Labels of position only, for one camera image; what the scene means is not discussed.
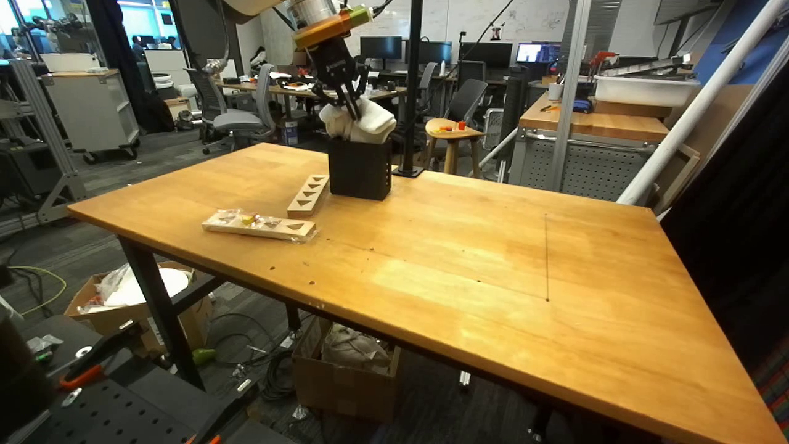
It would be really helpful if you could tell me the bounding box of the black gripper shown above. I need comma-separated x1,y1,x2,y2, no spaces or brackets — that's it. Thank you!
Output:
311,37,368,105

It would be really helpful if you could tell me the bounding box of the grey office chair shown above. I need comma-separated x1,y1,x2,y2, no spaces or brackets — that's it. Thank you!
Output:
189,70,276,155

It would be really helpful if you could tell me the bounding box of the white diagonal pole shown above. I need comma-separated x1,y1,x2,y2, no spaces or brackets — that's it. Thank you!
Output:
615,0,786,205

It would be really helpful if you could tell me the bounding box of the round wooden stool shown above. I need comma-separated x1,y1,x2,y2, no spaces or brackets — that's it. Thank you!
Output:
424,119,482,172

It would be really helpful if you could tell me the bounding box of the black box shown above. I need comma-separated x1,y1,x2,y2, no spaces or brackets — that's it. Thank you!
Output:
328,138,392,201

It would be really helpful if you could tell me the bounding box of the cardboard box with white bag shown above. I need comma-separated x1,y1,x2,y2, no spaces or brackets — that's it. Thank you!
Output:
63,261,211,357

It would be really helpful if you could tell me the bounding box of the plain wooden puzzle board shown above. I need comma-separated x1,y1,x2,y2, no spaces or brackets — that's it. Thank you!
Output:
287,175,328,217

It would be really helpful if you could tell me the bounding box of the wooden puzzle board with triangle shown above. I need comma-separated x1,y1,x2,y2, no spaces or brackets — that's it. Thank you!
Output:
201,209,315,243

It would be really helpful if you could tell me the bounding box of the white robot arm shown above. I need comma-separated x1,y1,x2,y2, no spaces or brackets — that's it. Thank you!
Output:
204,0,377,112

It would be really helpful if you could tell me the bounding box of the cardboard box under table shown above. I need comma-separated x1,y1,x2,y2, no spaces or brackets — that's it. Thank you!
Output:
292,318,402,422

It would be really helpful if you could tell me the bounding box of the white towel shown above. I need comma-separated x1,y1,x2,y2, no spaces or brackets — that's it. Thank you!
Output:
318,100,396,145

